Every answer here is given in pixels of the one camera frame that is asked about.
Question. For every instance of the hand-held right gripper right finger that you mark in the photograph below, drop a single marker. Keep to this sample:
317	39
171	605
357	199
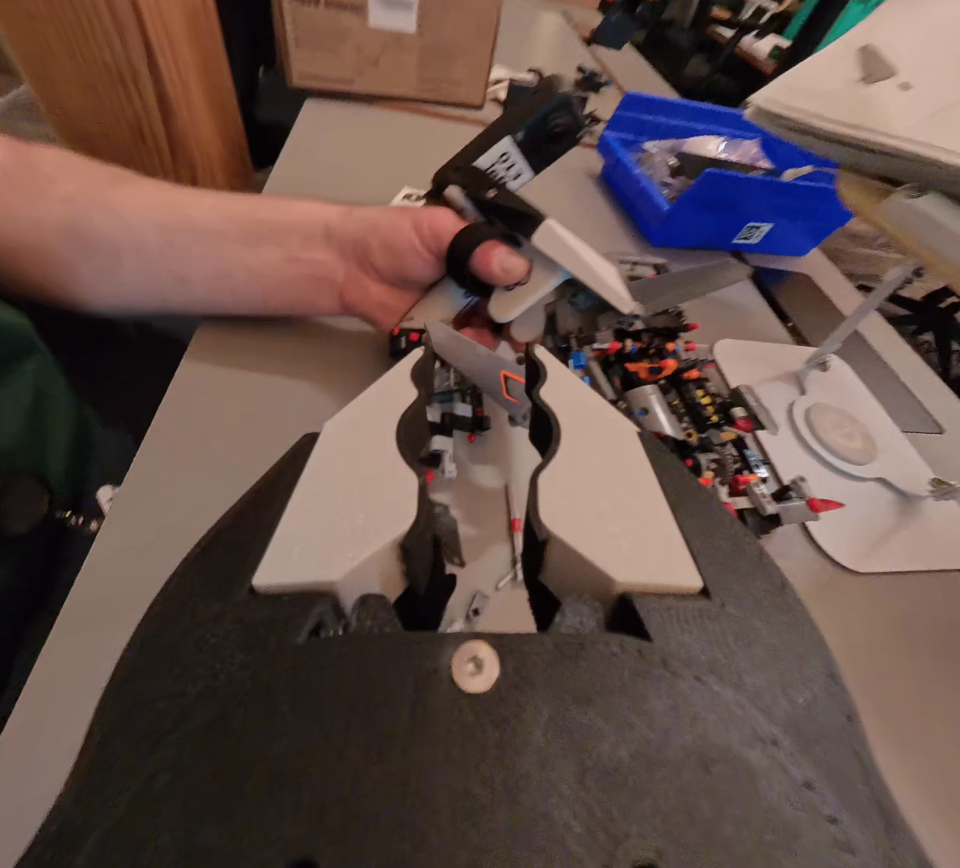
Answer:
615	493

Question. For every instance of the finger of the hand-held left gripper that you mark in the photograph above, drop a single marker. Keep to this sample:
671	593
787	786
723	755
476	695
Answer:
585	260

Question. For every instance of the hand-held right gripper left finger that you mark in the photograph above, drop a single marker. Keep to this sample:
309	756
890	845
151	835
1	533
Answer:
337	493

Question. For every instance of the grey lego wing panel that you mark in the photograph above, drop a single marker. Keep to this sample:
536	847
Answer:
690	283

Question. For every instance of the small black lego subassembly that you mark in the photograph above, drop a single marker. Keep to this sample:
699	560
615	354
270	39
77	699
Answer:
465	395

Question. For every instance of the person's left forearm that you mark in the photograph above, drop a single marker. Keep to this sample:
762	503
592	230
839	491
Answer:
165	237

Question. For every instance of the grey lego axle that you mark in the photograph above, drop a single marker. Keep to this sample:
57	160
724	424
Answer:
514	530

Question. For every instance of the large lego car chassis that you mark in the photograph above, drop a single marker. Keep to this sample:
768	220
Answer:
675	395

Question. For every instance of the small dark lego pin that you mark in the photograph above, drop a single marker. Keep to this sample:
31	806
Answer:
475	605

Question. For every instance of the person's left hand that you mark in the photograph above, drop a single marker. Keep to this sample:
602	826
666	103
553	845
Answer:
390	268

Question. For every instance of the blue parts bin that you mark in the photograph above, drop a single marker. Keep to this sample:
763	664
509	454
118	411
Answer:
720	215

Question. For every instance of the clear plastic bag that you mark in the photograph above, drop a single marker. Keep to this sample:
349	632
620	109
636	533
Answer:
705	162

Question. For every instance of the cardboard box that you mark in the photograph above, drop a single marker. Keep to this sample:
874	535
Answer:
390	20

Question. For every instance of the white book stand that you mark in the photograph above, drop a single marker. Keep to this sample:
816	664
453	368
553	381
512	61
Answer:
840	448

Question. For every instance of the green sweater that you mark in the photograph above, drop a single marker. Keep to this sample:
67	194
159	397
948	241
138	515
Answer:
45	433

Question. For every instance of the open instruction booklet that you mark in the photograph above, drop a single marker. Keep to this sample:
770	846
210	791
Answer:
862	87

